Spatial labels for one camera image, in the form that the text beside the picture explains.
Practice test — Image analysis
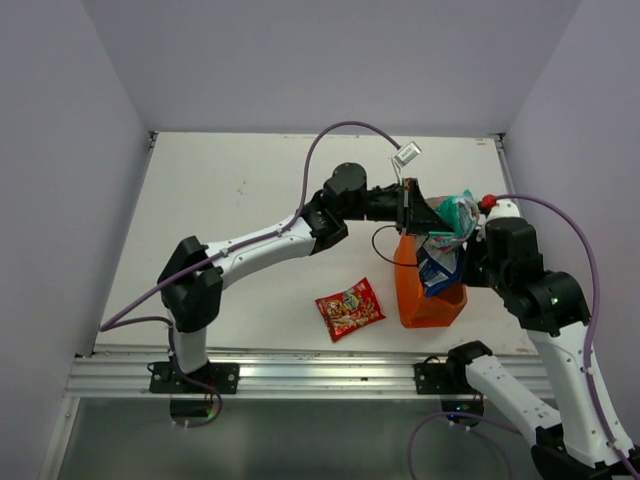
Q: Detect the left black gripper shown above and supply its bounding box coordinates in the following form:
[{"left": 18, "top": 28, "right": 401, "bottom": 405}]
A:
[{"left": 342, "top": 178, "right": 454, "bottom": 237}]

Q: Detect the teal snack packet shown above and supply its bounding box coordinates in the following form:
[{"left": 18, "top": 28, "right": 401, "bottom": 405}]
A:
[{"left": 427, "top": 190, "right": 480, "bottom": 252}]

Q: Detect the blue snack packet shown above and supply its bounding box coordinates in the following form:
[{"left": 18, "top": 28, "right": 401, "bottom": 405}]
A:
[{"left": 416, "top": 243, "right": 461, "bottom": 297}]

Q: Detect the orange paper bag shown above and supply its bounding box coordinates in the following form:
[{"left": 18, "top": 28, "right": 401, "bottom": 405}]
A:
[{"left": 371, "top": 226, "right": 468, "bottom": 329}]

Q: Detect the red snack packet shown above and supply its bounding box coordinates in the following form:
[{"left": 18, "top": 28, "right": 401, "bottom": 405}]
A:
[{"left": 315, "top": 277, "right": 386, "bottom": 343}]

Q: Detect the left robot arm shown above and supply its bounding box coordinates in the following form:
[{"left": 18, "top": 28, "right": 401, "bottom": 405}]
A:
[{"left": 157, "top": 163, "right": 453, "bottom": 393}]

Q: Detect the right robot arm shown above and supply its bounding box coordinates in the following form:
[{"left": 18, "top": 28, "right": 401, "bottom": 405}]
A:
[{"left": 445, "top": 217, "right": 639, "bottom": 479}]

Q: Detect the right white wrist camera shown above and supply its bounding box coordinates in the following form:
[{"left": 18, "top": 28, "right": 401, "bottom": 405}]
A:
[{"left": 478, "top": 195, "right": 521, "bottom": 221}]

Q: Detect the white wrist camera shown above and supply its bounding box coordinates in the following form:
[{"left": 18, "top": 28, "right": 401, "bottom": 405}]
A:
[
  {"left": 391, "top": 142, "right": 422, "bottom": 184},
  {"left": 478, "top": 195, "right": 521, "bottom": 221}
]

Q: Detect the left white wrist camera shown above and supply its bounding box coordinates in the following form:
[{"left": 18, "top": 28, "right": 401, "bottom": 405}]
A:
[{"left": 391, "top": 142, "right": 422, "bottom": 184}]

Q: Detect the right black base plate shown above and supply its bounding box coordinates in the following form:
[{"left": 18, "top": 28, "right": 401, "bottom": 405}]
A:
[{"left": 413, "top": 356, "right": 473, "bottom": 395}]

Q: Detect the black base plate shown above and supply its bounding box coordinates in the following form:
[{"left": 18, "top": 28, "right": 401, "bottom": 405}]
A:
[
  {"left": 147, "top": 361, "right": 240, "bottom": 395},
  {"left": 413, "top": 356, "right": 473, "bottom": 395}
]

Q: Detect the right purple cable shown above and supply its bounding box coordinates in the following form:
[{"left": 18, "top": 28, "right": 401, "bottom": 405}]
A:
[{"left": 408, "top": 193, "right": 640, "bottom": 480}]

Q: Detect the purple cable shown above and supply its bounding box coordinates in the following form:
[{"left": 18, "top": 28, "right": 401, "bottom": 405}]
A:
[
  {"left": 99, "top": 120, "right": 401, "bottom": 429},
  {"left": 408, "top": 193, "right": 640, "bottom": 480}
]

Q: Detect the aluminium mounting rail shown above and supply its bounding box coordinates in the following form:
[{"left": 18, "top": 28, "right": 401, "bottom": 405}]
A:
[{"left": 64, "top": 347, "right": 566, "bottom": 401}]

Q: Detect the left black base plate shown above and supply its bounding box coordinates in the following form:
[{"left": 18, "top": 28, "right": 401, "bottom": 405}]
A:
[{"left": 147, "top": 361, "right": 240, "bottom": 395}]

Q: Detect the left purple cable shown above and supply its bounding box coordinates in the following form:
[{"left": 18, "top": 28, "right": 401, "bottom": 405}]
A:
[{"left": 99, "top": 120, "right": 401, "bottom": 429}]

